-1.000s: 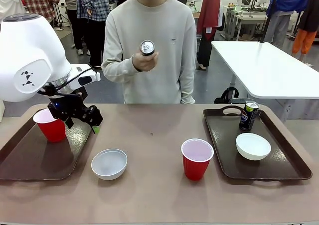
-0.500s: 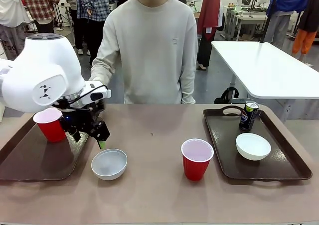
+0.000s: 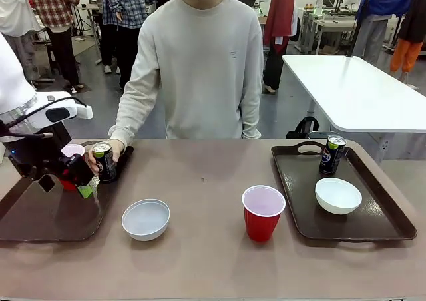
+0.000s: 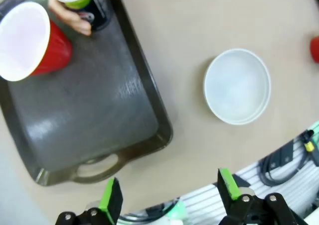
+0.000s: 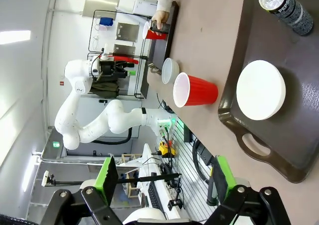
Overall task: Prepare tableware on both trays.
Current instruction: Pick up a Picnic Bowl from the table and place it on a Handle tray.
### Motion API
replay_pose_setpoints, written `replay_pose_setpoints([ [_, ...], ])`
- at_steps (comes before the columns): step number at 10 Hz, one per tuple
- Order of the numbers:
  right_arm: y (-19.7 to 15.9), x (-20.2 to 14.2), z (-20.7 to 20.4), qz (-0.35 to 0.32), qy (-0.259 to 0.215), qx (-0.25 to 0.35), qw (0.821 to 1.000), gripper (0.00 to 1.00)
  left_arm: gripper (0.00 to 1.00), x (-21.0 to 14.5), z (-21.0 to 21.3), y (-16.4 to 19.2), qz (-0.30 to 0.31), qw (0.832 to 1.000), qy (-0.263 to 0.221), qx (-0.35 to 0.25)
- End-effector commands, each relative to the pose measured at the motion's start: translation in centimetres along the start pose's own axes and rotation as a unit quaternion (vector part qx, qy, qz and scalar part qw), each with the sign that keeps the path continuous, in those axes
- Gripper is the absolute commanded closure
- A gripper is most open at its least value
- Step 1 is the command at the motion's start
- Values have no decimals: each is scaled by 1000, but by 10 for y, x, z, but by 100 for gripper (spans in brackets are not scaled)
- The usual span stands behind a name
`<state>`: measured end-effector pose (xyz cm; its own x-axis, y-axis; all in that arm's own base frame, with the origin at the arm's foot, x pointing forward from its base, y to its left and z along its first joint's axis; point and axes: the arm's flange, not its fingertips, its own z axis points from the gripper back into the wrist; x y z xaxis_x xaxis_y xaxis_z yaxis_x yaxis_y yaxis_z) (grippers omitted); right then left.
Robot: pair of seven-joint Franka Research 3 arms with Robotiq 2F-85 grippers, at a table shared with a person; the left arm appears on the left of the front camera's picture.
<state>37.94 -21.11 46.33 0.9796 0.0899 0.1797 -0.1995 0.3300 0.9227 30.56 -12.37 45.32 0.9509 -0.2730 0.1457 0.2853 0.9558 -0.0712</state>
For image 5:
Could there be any person's bare hand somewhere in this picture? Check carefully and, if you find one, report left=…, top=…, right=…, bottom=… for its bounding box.
left=151, top=10, right=170, bottom=31

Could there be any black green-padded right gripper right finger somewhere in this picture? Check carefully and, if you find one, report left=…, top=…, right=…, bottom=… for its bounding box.
left=206, top=155, right=292, bottom=225

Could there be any black boom pole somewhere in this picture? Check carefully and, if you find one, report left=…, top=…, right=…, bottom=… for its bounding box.
left=53, top=172, right=182, bottom=186

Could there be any black keyboard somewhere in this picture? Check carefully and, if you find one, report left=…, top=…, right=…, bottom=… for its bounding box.
left=147, top=182, right=162, bottom=210

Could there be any grey slatted panel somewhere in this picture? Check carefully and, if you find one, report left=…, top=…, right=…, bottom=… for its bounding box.
left=171, top=120, right=217, bottom=223

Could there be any white box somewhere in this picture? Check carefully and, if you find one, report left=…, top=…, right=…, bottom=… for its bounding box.
left=133, top=0, right=158, bottom=15

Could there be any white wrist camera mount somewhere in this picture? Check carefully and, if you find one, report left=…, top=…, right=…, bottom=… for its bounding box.
left=99, top=43, right=111, bottom=61

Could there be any black corrugated hose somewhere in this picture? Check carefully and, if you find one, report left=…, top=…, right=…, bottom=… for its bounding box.
left=92, top=127, right=133, bottom=145

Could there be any white camera on pole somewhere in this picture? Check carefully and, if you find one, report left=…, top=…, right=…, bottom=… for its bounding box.
left=41, top=170, right=55, bottom=187

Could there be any large stainless steel panel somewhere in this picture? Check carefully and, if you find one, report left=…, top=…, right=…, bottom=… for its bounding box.
left=82, top=0, right=120, bottom=19

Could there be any small stainless steel panel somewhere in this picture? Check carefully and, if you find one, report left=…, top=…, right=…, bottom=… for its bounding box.
left=113, top=44, right=137, bottom=56
left=116, top=22, right=140, bottom=42

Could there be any olive green jacket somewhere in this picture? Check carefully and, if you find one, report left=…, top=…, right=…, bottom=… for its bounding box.
left=88, top=78, right=121, bottom=99

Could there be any wooden stand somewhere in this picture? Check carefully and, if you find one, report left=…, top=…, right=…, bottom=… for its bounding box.
left=121, top=154, right=143, bottom=198

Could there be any dark brown plastic tray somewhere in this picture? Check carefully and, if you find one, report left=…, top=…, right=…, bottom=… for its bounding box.
left=218, top=0, right=319, bottom=185
left=148, top=0, right=180, bottom=76

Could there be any black wire rack frame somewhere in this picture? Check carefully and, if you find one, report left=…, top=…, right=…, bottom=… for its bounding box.
left=88, top=9, right=153, bottom=99

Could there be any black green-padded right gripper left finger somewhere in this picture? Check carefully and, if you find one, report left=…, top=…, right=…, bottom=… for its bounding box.
left=41, top=156, right=125, bottom=225

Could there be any yellow black tool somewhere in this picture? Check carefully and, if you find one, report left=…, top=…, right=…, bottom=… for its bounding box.
left=159, top=140, right=176, bottom=159

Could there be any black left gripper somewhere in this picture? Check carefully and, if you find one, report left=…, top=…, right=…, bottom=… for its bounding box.
left=99, top=59, right=137, bottom=81

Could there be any ceiling light panel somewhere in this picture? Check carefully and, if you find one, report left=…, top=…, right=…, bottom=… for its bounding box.
left=0, top=30, right=32, bottom=45

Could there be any red plastic cup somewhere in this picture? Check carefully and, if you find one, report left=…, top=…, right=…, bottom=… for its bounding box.
left=173, top=72, right=219, bottom=108
left=142, top=20, right=167, bottom=40

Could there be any black Pepsi can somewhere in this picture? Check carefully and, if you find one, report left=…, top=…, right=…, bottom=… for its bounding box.
left=151, top=20, right=171, bottom=36
left=258, top=0, right=314, bottom=36

